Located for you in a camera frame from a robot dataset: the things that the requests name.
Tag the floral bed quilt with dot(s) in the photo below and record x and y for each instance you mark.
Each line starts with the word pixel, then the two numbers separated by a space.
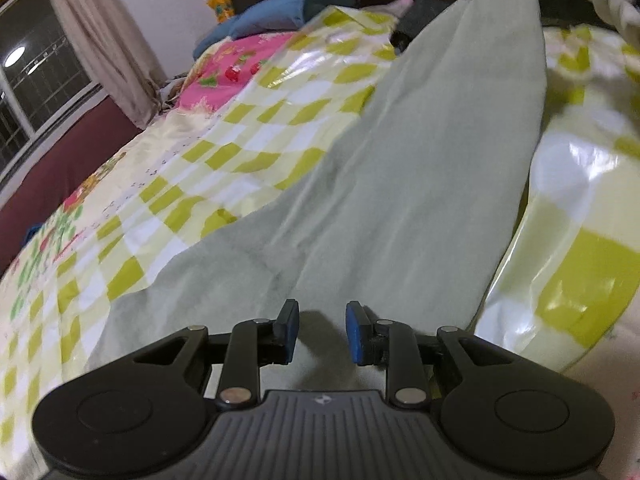
pixel 235 60

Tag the barred window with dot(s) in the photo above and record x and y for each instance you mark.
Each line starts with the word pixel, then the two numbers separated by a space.
pixel 45 75

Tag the dark grey folded cloth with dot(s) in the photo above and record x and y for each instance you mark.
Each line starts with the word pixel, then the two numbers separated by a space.
pixel 420 15

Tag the grey-green pants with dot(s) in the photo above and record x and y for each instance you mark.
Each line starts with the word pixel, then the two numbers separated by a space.
pixel 400 160

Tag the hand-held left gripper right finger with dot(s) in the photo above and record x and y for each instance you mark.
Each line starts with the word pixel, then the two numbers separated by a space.
pixel 356 332

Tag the beige curtain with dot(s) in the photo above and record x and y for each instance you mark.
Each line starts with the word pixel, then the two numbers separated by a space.
pixel 100 35

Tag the blue cloth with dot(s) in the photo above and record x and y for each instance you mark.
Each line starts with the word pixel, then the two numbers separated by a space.
pixel 212 40

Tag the yellow packet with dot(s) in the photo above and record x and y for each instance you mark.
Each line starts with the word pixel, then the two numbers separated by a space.
pixel 222 7

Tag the maroon sofa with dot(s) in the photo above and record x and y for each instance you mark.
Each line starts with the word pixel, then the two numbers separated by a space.
pixel 60 160

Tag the green white checked plastic sheet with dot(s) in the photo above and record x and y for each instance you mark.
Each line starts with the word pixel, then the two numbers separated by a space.
pixel 260 125

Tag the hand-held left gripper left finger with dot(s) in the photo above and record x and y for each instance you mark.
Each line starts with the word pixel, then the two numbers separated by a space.
pixel 286 332

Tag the blue rolled blanket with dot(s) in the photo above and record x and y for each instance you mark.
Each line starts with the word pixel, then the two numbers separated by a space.
pixel 290 10

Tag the blue garment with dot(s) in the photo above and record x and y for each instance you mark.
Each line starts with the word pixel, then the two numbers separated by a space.
pixel 32 232

